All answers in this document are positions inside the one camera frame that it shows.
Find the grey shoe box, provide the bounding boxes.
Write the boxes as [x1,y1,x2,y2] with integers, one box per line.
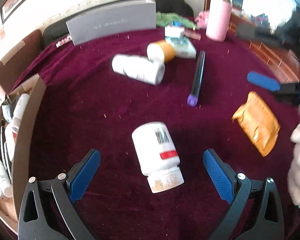
[66,0,156,46]

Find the white bottle small label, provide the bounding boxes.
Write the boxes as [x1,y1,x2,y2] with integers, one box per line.
[12,93,30,122]

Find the pink thermos flask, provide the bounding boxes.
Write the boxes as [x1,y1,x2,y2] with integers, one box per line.
[206,0,232,42]

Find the yellow padded envelope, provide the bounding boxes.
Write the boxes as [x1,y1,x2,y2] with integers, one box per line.
[232,91,281,157]

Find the black leather headboard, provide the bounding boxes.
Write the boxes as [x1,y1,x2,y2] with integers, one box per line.
[43,0,194,46]

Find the white charger on bed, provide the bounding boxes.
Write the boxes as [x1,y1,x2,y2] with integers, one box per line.
[164,25,185,38]

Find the white spray bottle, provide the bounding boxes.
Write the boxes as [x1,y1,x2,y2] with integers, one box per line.
[0,159,13,200]

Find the black marker purple cap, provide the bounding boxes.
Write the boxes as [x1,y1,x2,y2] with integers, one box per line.
[187,50,206,107]

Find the green cloth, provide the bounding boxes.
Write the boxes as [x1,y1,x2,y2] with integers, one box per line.
[156,12,199,30]

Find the pink cloth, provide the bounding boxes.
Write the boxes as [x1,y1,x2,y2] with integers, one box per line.
[194,10,210,29]

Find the pink white hair tie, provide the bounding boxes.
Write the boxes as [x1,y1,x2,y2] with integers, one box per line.
[55,35,73,49]

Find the teal tissue pack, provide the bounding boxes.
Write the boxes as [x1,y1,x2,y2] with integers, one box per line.
[165,36,197,59]

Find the cardboard tray box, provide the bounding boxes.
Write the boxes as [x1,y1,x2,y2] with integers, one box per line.
[0,74,46,235]

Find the books on sill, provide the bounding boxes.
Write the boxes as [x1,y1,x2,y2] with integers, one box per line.
[232,0,243,16]

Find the clear case orange item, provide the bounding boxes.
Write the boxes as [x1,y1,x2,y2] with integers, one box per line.
[5,118,21,161]

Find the white bottle red label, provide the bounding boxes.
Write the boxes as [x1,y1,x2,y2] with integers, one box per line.
[132,122,184,193]

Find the white lotion bottle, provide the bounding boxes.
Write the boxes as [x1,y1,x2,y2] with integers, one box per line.
[111,54,165,86]

